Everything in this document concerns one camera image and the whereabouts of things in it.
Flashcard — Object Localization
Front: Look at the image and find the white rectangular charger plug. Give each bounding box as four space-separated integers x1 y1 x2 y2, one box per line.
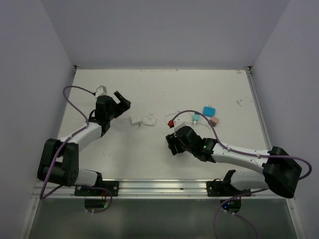
130 115 142 126

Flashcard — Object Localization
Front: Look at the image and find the teal usb charger plug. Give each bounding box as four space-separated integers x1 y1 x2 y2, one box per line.
192 113 199 124

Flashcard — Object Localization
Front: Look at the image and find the white square plug adapter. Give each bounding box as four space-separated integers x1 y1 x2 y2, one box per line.
143 113 157 126

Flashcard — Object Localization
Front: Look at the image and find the white usb cable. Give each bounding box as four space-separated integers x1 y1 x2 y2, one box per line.
164 111 215 140

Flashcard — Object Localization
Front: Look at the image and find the pink dual usb charger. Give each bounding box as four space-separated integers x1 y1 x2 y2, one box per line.
209 117 219 127

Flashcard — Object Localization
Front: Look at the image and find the blue square plug adapter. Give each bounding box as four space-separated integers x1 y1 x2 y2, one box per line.
202 106 216 117

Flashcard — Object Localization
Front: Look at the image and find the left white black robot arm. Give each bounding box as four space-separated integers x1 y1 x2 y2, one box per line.
37 91 131 196

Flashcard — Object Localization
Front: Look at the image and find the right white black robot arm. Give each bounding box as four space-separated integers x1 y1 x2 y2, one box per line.
165 126 302 198

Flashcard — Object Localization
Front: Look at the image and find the right wrist camera red mount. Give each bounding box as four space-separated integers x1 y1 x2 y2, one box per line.
167 117 185 132

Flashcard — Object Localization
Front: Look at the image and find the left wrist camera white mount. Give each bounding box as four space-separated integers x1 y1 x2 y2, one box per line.
94 85 108 99

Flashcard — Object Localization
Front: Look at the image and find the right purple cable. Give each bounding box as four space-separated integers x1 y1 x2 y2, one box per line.
173 110 313 239

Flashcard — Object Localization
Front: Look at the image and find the purple cable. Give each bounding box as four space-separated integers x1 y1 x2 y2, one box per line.
39 85 113 214
173 110 313 239

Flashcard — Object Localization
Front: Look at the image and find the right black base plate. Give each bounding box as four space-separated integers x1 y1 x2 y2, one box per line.
206 179 251 197

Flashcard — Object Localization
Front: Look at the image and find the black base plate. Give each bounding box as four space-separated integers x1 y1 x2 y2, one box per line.
74 180 120 197
206 179 251 197

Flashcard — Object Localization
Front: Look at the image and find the aluminium extrusion rail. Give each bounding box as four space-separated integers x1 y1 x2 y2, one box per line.
31 179 283 199

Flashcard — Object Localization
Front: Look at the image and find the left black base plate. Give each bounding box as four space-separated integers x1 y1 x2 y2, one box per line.
74 180 120 197

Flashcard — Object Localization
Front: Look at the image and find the right side aluminium rail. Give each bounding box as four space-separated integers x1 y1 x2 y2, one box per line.
243 67 272 149

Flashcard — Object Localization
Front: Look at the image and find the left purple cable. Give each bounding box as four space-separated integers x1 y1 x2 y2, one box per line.
39 85 113 214

